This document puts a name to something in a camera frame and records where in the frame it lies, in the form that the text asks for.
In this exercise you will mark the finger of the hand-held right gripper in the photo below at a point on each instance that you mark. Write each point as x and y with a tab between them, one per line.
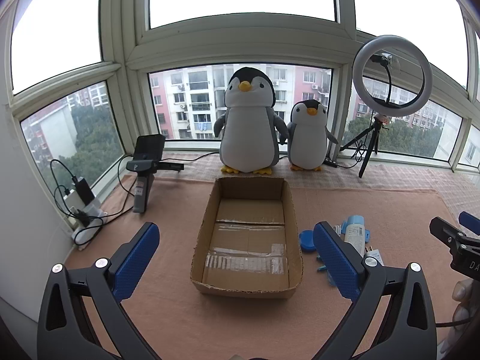
440	228
470	220

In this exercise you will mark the white power strip with chargers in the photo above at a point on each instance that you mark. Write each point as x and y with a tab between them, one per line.
51	168

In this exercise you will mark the black power adapter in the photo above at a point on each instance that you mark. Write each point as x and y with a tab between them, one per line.
83	191

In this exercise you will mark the black plug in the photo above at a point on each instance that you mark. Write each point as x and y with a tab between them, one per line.
83	219

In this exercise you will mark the checkered cloth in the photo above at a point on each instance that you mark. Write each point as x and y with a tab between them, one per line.
412	178

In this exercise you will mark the cardboard box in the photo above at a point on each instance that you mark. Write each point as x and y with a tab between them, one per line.
243	247

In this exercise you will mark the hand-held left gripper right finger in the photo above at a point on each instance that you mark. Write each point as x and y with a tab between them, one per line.
335	260

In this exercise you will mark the teal plastic clip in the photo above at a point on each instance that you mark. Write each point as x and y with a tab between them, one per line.
321	264

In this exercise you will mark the white charger plug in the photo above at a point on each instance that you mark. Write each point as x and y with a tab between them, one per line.
375	257

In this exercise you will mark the small penguin plush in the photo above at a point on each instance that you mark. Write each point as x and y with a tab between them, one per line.
307	138

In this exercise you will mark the black inline remote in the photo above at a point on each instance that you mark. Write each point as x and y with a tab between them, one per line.
330	162

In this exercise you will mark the black gooseneck phone clamp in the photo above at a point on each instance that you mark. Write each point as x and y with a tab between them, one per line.
380	59

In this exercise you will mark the person's right hand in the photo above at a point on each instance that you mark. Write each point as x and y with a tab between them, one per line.
467	307

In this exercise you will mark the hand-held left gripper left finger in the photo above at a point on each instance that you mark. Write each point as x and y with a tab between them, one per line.
137	258

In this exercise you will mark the blue folding phone stand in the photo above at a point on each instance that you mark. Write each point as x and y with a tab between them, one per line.
367	235

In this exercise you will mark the white power adapter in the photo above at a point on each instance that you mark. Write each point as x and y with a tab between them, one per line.
71	200

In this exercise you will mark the white window frame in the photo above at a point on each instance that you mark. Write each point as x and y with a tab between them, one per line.
240	41

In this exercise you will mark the white sunscreen bottle blue cap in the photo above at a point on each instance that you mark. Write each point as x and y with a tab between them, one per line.
354	234

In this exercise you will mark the large penguin plush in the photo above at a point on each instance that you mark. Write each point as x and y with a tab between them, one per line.
249	131

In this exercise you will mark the blue round case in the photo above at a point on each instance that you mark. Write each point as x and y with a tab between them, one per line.
307	240

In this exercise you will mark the grey handheld device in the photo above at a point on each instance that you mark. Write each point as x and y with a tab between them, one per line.
144	191

